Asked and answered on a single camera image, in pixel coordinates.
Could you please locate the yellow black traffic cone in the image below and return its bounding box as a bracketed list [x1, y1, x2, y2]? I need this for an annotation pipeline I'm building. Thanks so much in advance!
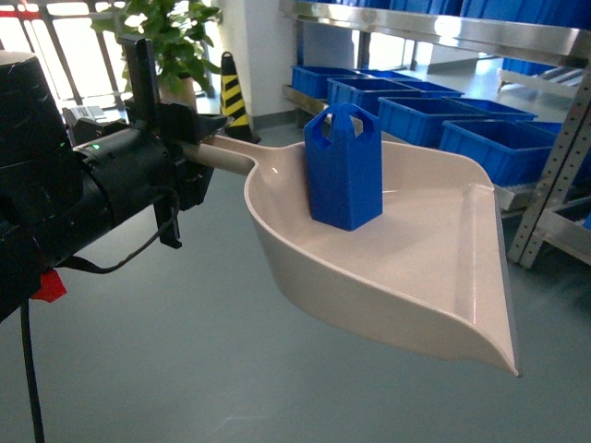
[220, 52, 260, 144]

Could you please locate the black cable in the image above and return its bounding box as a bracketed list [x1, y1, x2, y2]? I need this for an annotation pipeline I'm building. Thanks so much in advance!
[18, 186, 182, 443]

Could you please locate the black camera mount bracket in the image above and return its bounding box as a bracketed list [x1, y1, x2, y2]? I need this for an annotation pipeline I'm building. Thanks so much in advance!
[117, 34, 182, 249]

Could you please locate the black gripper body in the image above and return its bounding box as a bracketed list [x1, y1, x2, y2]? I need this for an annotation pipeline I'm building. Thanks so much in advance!
[73, 102, 199, 212]

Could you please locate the stainless steel shelf rack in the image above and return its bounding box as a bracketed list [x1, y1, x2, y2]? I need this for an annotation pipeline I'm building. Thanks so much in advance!
[280, 1, 590, 268]

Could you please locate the red tag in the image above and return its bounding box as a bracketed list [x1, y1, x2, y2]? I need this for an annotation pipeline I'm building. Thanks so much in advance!
[31, 269, 67, 303]

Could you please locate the blue plastic hexagonal part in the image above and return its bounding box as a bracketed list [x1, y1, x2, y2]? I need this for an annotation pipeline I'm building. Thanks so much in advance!
[304, 102, 383, 231]

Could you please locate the green potted plant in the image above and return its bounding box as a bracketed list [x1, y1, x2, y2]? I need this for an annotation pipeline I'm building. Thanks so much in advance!
[91, 0, 222, 107]

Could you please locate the beige plastic dustpan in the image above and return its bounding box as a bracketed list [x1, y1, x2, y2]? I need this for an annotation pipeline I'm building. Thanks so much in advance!
[184, 136, 521, 376]

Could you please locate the blue floor bin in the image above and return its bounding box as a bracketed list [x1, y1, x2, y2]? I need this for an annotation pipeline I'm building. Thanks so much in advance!
[440, 120, 556, 186]
[291, 66, 362, 99]
[327, 78, 421, 115]
[378, 97, 487, 148]

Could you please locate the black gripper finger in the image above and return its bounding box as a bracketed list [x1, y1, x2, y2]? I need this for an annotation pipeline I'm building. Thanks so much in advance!
[196, 114, 235, 141]
[179, 160, 214, 210]

